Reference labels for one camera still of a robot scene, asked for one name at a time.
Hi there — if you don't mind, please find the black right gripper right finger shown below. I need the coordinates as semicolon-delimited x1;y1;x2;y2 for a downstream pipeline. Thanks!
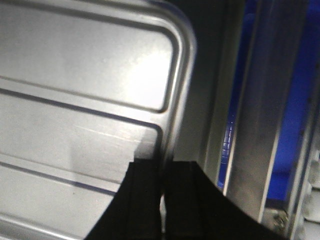
164;161;282;240

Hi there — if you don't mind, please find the silver metal tray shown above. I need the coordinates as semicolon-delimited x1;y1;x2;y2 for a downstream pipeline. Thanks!
0;0;196;240

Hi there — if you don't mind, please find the right white roller track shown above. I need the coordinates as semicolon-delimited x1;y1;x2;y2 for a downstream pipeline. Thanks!
285;103;320;240

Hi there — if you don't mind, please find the lower blue plastic bin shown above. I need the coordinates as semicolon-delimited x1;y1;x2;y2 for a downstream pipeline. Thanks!
217;0;320;201

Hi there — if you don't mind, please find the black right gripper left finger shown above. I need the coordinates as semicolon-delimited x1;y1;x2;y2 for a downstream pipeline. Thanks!
86;159;162;240

